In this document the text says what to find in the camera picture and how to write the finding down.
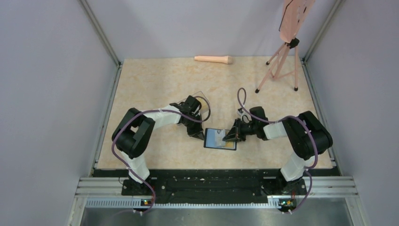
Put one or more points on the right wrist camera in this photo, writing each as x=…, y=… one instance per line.
x=243, y=115

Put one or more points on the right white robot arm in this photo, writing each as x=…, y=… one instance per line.
x=307, y=136

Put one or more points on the black card holder wallet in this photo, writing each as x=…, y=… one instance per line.
x=209, y=139

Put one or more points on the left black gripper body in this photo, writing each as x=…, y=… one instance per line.
x=193, y=126

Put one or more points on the pink microphone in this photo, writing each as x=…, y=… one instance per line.
x=215, y=59

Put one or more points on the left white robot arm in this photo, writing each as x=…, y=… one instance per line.
x=132, y=135

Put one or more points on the pink tripod stand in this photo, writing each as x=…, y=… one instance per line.
x=277, y=61

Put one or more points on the clear plastic card box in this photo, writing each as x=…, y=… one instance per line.
x=201, y=97

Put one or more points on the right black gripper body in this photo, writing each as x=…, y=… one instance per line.
x=247, y=129

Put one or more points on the pink board on tripod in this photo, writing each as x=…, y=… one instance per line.
x=293, y=15

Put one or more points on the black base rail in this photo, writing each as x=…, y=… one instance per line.
x=219, y=186

